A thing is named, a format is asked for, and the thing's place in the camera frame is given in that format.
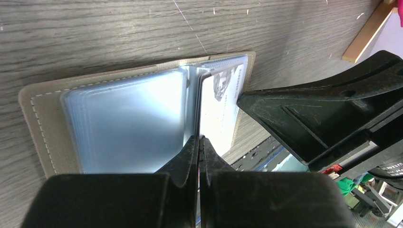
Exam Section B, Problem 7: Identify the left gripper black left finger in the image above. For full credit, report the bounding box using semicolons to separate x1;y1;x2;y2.
22;136;199;228

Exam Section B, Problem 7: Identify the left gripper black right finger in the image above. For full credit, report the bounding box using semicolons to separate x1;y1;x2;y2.
199;137;355;228

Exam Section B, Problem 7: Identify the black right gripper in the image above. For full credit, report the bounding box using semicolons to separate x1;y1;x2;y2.
237;50;403;189

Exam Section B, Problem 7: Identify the white card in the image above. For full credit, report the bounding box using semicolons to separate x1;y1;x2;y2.
200;64;245;156

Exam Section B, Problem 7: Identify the wooden clothes rack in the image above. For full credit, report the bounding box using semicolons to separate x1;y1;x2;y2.
341;0;398;64

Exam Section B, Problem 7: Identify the pink cloth garment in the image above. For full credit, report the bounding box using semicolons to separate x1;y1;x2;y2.
397;0;403;27

